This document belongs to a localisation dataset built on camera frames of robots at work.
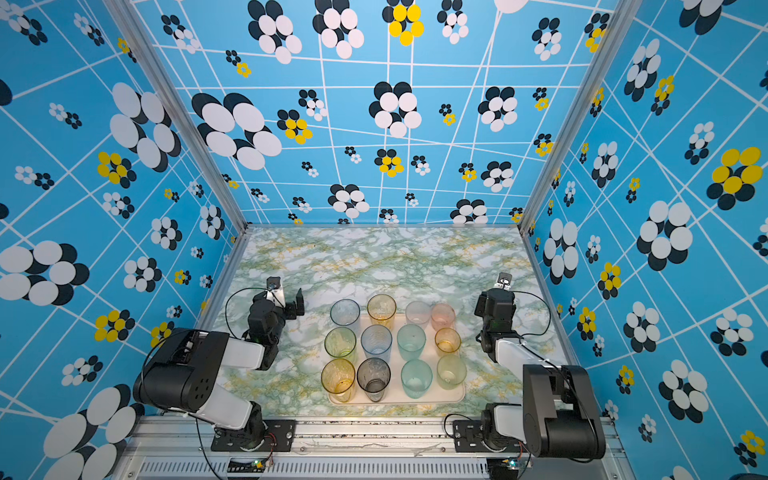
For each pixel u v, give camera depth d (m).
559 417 0.42
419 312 0.94
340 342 0.85
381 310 0.81
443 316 0.92
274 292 0.77
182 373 0.45
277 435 0.74
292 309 0.83
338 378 0.81
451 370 0.82
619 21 0.69
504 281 0.76
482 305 0.82
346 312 0.83
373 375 0.77
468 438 0.72
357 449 0.72
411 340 0.87
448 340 0.88
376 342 0.80
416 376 0.83
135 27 0.71
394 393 0.79
